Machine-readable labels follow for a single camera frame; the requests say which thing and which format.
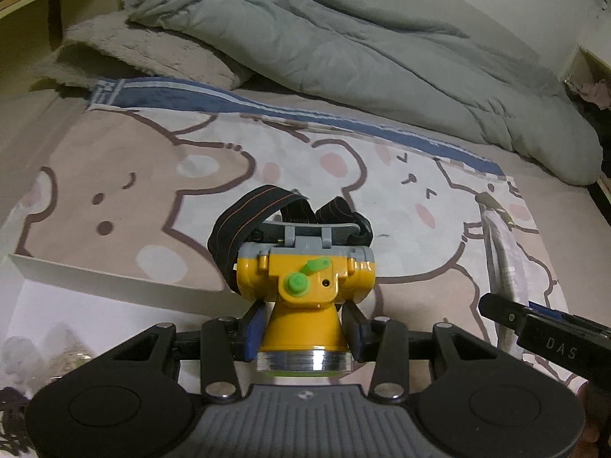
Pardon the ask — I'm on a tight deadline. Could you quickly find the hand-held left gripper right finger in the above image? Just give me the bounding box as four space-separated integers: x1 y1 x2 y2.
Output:
340 302 497 400

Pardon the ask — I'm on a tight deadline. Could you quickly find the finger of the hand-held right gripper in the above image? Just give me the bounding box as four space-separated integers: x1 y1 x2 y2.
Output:
527 302 611 339
478 292 528 337

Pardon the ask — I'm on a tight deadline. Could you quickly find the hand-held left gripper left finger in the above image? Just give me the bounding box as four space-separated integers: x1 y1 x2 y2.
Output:
111 302 268 402

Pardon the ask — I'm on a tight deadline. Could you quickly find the yellow headlamp with black strap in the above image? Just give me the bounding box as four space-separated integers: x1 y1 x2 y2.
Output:
207 185 378 375

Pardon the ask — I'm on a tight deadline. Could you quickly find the white shallow box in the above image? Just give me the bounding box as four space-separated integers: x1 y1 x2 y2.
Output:
0 253 254 392

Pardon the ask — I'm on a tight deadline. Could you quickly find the clear bag of beige grains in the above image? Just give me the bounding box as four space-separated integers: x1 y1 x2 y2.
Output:
1 321 92 383

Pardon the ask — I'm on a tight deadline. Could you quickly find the beige bed sheet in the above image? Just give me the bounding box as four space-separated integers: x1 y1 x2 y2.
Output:
0 79 611 306

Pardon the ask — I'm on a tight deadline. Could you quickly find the bear printed blanket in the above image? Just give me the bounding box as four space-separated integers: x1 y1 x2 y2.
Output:
0 76 590 387

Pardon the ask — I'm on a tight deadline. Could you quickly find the wooden bedside cabinet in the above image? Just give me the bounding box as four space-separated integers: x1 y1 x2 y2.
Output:
564 44 611 111

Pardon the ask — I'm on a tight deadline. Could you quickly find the grey quilted duvet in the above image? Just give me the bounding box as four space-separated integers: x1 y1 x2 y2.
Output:
126 0 603 186

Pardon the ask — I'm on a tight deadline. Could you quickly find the beige fluffy pillow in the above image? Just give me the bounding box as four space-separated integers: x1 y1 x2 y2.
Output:
56 11 255 92

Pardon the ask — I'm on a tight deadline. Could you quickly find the wooden headboard shelf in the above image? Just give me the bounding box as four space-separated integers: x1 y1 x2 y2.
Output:
0 0 144 153

